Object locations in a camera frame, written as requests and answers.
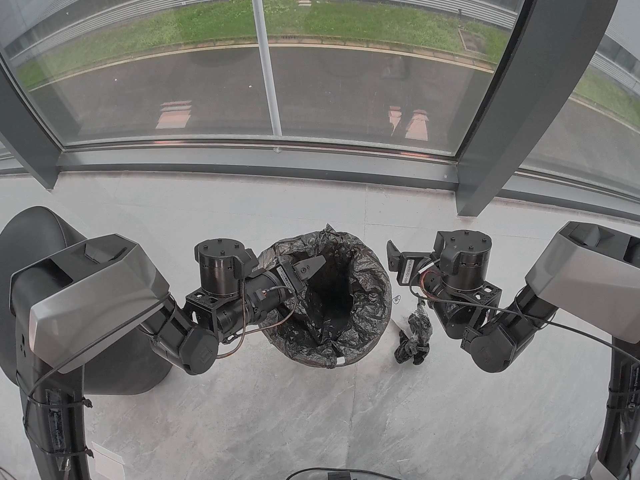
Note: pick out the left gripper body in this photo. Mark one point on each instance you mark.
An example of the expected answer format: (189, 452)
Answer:
(260, 298)

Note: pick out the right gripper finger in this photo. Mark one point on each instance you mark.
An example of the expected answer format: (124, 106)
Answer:
(394, 254)

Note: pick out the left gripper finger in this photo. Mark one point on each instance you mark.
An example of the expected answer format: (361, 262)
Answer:
(307, 276)
(306, 265)

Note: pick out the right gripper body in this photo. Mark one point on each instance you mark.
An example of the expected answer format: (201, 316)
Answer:
(412, 270)

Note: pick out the black plastic bag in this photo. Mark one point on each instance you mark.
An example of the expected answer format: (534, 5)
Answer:
(350, 338)

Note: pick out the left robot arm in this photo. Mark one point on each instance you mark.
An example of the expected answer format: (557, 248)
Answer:
(100, 288)

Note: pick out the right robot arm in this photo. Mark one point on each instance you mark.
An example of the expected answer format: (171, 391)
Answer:
(575, 278)

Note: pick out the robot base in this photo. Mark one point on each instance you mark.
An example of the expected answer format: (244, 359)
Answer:
(340, 476)

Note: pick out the crumpled black plastic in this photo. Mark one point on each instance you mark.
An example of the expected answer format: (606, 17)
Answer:
(412, 340)

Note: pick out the window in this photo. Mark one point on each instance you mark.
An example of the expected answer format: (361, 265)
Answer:
(300, 163)

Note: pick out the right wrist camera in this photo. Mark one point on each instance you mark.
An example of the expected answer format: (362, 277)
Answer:
(442, 253)

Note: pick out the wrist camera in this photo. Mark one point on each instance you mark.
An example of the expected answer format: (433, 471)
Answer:
(250, 260)
(442, 253)

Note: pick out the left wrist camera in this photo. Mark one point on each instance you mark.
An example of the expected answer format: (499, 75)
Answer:
(250, 260)

